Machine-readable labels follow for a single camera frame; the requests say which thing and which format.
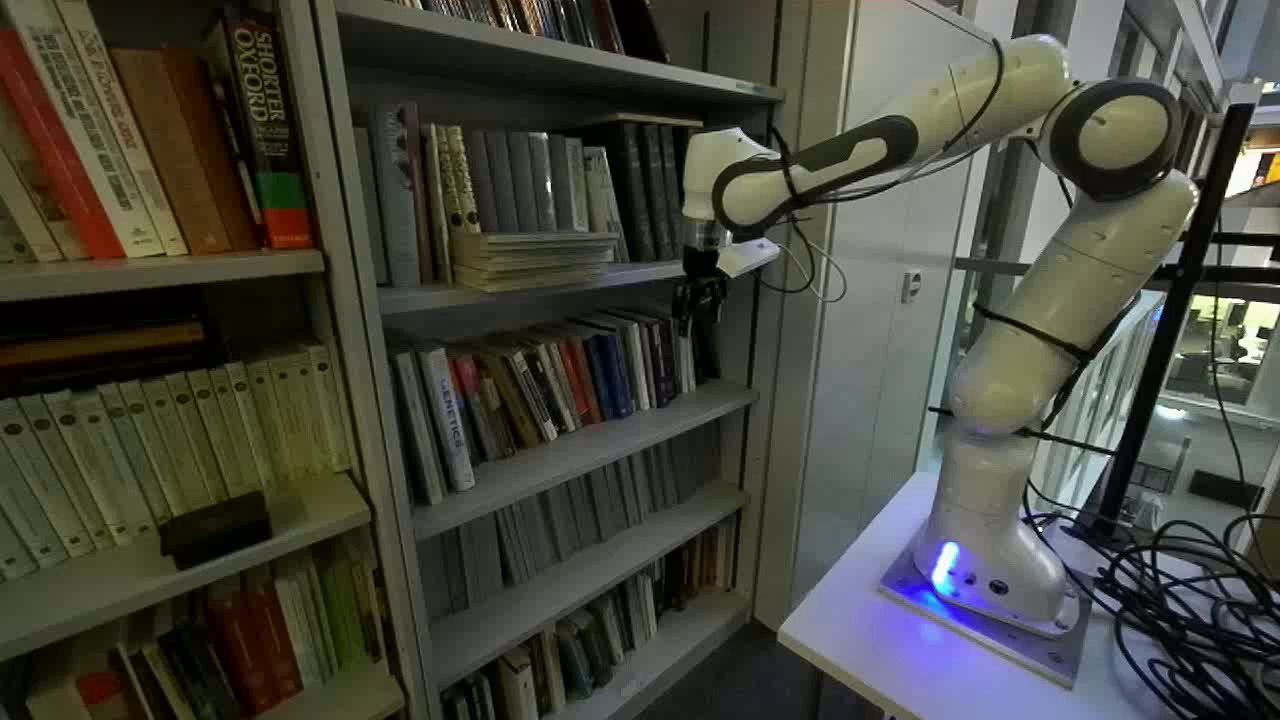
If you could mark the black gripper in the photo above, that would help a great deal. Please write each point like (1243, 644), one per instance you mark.
(703, 285)

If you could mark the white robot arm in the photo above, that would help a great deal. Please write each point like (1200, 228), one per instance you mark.
(1112, 144)

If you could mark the dark encyclopedia books row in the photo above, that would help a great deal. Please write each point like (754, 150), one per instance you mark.
(644, 178)

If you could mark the grey Machine Intelligence books row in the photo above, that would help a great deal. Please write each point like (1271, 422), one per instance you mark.
(542, 180)

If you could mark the stack of cream paper books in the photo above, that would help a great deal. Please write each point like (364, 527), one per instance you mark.
(508, 262)

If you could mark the grey right bookshelf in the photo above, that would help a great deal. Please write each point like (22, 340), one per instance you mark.
(586, 576)

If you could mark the grey bookshelf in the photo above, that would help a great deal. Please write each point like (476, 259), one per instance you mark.
(586, 576)
(298, 627)

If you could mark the white robot table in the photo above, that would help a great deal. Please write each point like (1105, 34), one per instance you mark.
(1182, 628)

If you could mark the black metal stand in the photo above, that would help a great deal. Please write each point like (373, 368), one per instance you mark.
(1177, 293)

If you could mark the grey left bookshelf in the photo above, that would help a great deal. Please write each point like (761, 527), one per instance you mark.
(298, 627)

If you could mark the brown hardcover book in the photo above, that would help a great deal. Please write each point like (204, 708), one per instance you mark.
(187, 137)

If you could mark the black box on shelf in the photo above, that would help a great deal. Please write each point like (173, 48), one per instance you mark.
(215, 530)

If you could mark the white book series row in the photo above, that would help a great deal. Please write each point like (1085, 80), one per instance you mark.
(106, 465)

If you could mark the red hardcover book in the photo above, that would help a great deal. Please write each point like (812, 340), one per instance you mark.
(55, 150)

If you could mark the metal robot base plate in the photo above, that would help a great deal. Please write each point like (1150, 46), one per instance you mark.
(986, 623)

